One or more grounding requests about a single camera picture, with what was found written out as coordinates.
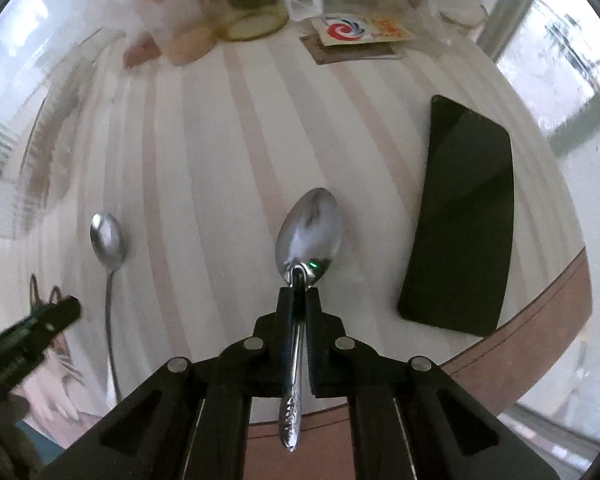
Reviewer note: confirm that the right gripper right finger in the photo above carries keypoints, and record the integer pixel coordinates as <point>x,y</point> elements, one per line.
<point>410,420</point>

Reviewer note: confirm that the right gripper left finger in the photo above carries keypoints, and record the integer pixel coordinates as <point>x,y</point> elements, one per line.
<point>186,421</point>

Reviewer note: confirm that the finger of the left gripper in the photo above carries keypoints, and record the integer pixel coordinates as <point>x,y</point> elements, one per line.
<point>33,334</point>

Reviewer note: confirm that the steel spoon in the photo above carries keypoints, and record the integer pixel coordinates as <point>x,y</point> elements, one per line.
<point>306,246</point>
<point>110,250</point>

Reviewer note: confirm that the steel spoon front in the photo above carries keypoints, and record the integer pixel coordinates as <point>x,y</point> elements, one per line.
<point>306,246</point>

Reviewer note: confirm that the black smartphone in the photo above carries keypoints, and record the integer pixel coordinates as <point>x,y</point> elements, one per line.
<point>458,270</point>

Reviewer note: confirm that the striped cat table mat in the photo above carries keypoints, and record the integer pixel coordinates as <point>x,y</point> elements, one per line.
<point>200,165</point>

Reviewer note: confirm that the clear plastic utensil tray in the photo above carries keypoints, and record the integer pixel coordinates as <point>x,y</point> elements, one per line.
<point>39,114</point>

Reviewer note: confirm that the brown card coaster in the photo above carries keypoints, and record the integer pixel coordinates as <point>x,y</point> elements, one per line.
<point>353,52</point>

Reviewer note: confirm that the red swirl sachet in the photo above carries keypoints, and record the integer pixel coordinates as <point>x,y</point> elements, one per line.
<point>350,29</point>

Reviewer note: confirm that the jar with white lid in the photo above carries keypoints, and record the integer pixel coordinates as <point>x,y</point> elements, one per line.
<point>247,0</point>

